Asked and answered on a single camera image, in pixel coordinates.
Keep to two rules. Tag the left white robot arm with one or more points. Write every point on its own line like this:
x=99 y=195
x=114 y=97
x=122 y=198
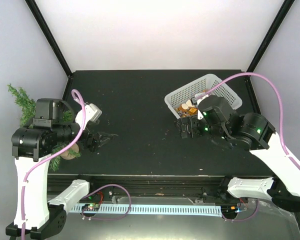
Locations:
x=32 y=146

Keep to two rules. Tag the small green christmas tree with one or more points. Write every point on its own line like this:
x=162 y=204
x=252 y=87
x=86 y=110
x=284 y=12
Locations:
x=28 y=110

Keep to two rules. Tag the white slotted cable duct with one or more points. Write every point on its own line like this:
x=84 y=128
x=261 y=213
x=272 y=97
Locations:
x=148 y=209

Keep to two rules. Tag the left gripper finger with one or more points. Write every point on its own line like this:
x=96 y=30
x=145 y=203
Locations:
x=103 y=136
x=102 y=142

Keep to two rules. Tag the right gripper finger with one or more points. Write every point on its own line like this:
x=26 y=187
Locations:
x=184 y=131
x=182 y=122

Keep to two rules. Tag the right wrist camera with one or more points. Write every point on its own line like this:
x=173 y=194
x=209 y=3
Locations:
x=198 y=97

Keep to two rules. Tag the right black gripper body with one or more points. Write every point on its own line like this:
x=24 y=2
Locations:
x=196 y=131

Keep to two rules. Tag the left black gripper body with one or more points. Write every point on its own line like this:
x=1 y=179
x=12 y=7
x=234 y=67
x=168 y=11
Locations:
x=87 y=143

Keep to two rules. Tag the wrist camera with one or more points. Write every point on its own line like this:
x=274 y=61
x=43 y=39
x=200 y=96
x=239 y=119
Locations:
x=198 y=97
x=92 y=114

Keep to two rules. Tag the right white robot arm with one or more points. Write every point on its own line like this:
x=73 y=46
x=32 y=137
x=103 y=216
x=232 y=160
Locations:
x=212 y=115

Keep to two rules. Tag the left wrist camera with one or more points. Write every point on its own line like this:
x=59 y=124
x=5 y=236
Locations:
x=92 y=114

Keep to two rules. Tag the white perforated plastic basket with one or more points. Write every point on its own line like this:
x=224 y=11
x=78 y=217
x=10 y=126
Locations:
x=184 y=93

